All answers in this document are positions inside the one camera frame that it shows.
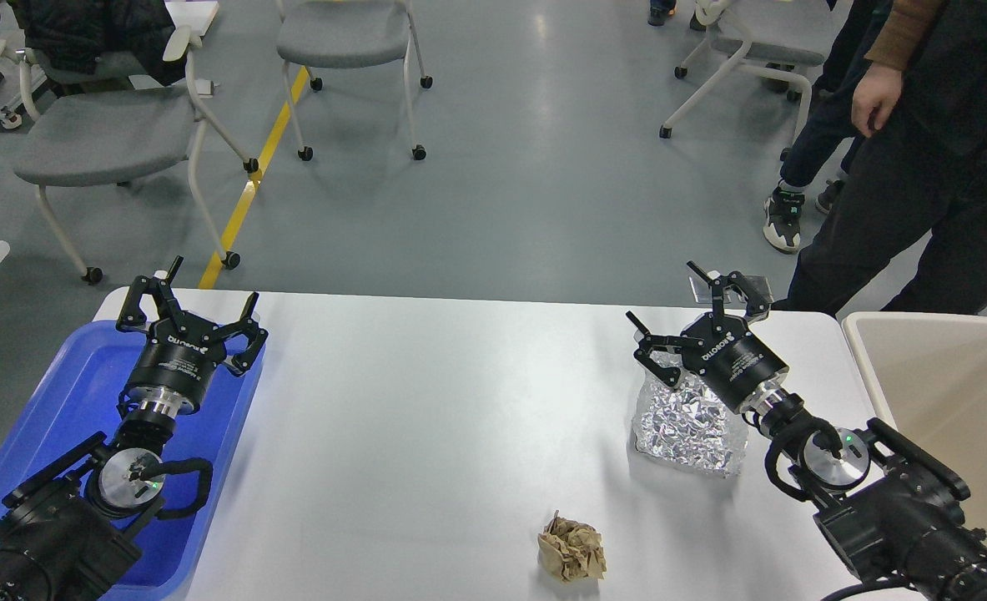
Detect yellow floor tape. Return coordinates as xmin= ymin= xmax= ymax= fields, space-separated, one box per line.
xmin=197 ymin=66 xmax=309 ymax=290

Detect grey chair left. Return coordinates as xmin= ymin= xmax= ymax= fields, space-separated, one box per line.
xmin=0 ymin=24 xmax=240 ymax=285

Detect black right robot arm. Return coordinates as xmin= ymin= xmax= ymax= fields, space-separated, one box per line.
xmin=631 ymin=267 xmax=987 ymax=600

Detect grey chair right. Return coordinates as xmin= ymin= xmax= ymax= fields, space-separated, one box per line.
xmin=658 ymin=1 xmax=835 ymax=142

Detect bystander bare hand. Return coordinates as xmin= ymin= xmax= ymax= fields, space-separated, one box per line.
xmin=851 ymin=63 xmax=904 ymax=138

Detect metal floor plate left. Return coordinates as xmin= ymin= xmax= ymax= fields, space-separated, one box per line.
xmin=690 ymin=275 xmax=712 ymax=306

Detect grey chair middle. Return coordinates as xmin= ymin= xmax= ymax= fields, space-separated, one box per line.
xmin=275 ymin=1 xmax=435 ymax=161

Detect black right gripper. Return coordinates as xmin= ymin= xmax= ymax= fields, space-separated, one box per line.
xmin=626 ymin=260 xmax=791 ymax=415

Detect crumpled brown paper ball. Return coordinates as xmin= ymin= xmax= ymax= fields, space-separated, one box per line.
xmin=536 ymin=510 xmax=607 ymax=584

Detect crinkled silver foil bag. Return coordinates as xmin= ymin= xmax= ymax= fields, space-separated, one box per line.
xmin=632 ymin=366 xmax=748 ymax=478

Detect grey chair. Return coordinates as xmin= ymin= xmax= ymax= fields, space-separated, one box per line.
xmin=275 ymin=1 xmax=435 ymax=161
xmin=658 ymin=1 xmax=835 ymax=142
xmin=0 ymin=24 xmax=240 ymax=285

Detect beige plastic bin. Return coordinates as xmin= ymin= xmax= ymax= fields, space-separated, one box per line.
xmin=843 ymin=312 xmax=987 ymax=543

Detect bystander in dark clothes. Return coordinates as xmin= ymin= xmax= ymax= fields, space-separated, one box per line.
xmin=775 ymin=1 xmax=987 ymax=316

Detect blue plastic tray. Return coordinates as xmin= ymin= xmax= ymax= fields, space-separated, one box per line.
xmin=0 ymin=321 xmax=264 ymax=600

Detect black jacket on chair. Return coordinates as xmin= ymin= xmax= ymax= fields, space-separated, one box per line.
xmin=8 ymin=1 xmax=184 ymax=85

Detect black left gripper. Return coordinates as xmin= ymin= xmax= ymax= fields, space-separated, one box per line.
xmin=115 ymin=255 xmax=269 ymax=416

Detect distant person shoes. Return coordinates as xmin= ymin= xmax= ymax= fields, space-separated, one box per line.
xmin=648 ymin=0 xmax=677 ymax=27

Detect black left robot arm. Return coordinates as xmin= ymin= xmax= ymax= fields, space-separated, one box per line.
xmin=0 ymin=260 xmax=268 ymax=600

